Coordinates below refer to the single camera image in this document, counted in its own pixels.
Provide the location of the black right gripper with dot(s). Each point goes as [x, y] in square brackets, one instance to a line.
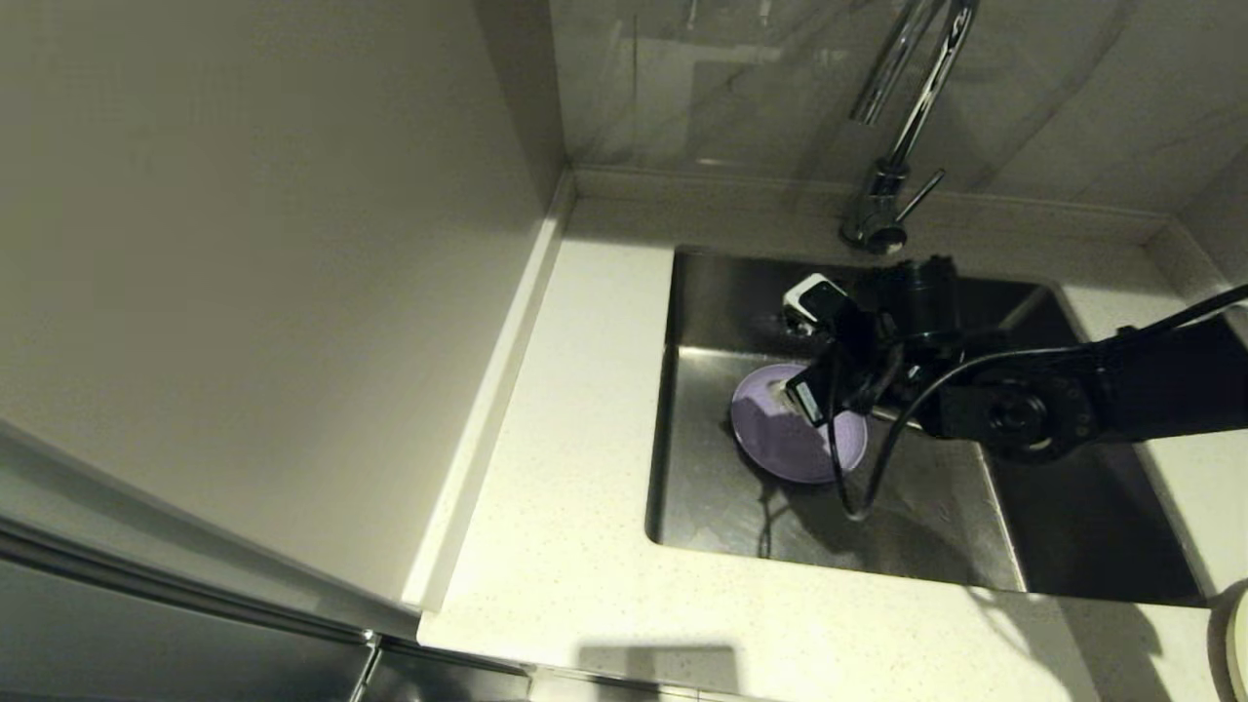
[843, 375]

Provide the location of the purple plate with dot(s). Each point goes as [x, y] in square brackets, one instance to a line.
[780, 448]

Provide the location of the beige plate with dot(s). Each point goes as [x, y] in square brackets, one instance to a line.
[1236, 643]

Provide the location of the stainless steel sink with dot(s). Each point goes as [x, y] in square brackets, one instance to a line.
[731, 526]

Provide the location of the chrome gooseneck faucet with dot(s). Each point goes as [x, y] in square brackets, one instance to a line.
[926, 78]

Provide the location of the under-counter cabinet front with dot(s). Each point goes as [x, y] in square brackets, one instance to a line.
[448, 681]

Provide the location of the beige tall cabinet panel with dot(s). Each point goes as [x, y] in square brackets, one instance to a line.
[244, 244]

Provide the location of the grey glossy cabinet door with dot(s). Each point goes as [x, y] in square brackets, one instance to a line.
[146, 643]

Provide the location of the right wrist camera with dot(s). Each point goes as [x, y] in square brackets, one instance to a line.
[809, 297]

